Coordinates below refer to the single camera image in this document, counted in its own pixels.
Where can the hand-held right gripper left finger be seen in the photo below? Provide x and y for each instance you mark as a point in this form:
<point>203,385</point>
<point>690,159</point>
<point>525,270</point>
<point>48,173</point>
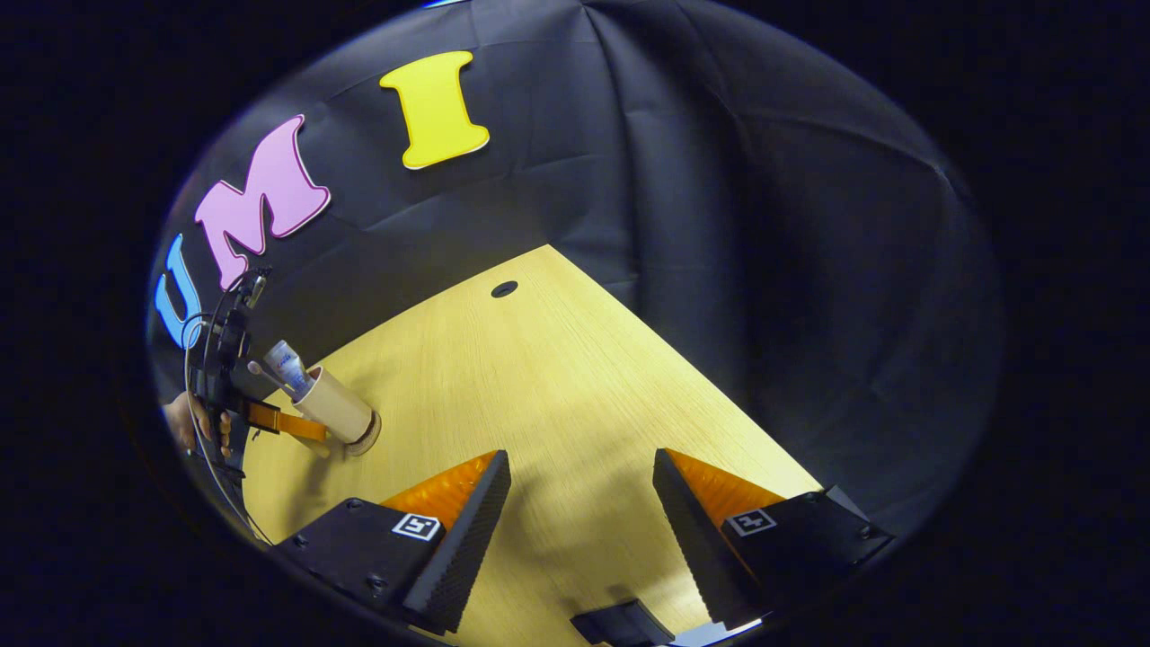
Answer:
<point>377,548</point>

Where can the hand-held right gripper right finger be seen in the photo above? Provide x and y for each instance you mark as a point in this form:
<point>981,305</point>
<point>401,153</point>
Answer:
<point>804,544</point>

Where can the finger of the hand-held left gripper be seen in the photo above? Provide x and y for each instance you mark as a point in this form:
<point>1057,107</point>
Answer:
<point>292,424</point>

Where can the white toothbrush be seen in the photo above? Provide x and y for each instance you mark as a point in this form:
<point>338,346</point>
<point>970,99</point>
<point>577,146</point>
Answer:
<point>260,370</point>

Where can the white toothpaste tube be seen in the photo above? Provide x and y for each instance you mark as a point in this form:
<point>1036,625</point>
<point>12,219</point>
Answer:
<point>287,364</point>

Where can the wooden desktop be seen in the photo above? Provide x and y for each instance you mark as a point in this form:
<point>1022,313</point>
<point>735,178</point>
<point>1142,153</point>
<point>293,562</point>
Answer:
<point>557,404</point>

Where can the dark block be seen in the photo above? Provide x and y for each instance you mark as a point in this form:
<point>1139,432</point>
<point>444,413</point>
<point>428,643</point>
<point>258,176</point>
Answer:
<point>620,624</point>

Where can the black desk grommet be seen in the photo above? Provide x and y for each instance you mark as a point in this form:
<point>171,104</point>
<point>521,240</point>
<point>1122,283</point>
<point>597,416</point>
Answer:
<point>504,288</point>

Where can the black backdrop cloth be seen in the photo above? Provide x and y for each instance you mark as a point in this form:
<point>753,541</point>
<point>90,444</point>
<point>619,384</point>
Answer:
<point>764,270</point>

